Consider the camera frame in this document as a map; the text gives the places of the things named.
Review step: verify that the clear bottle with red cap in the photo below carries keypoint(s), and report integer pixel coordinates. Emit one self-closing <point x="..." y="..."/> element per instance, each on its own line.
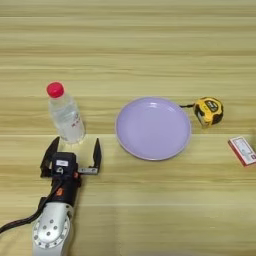
<point x="66" y="116"/>

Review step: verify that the left gripper small black box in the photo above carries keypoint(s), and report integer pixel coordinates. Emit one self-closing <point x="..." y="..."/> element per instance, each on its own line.
<point x="64" y="163"/>

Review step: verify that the red white card box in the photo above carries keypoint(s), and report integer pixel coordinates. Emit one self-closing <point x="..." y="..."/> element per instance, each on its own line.
<point x="245" y="151"/>

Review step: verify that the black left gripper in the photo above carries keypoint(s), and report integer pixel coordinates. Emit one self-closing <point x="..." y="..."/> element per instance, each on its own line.
<point x="65" y="190"/>

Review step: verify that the purple round plate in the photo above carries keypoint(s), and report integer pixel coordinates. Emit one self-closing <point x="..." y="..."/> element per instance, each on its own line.
<point x="153" y="128"/>

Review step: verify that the yellow black tape measure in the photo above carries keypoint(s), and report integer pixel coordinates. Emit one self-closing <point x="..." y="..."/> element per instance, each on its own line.
<point x="210" y="111"/>

